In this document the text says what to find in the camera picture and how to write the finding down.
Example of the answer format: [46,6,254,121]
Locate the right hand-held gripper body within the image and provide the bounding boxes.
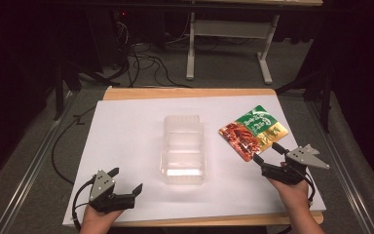
[260,143,331,186]

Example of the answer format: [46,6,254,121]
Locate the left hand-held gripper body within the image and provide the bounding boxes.
[88,169,135,214]

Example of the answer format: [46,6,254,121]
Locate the green and red snack packet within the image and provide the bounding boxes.
[218,104,289,163]

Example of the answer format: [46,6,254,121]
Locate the clear plastic container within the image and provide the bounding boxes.
[159,114,207,186]

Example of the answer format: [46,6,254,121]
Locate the person's right hand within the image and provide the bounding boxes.
[267,161,310,213]

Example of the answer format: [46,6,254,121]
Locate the person's left hand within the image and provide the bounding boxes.
[79,203,125,234]

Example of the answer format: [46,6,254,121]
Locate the white paper sheet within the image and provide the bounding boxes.
[61,95,327,227]

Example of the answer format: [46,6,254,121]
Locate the black metal stand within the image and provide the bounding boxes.
[52,58,118,122]
[274,64,335,135]

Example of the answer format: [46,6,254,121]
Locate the wooden table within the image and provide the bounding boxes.
[62,86,325,228]

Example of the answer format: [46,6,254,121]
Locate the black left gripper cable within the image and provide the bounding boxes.
[71,176,97,232]

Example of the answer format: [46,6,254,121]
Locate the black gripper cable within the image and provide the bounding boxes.
[300,171,317,209]
[71,176,97,232]

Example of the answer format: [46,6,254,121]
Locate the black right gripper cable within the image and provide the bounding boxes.
[300,171,317,209]

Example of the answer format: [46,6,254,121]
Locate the black cable on floor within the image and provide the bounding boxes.
[51,106,97,186]

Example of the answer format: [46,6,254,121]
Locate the black floor cables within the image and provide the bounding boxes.
[111,19,193,90]

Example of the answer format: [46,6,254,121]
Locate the white metal desk frame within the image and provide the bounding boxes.
[185,11,281,86]

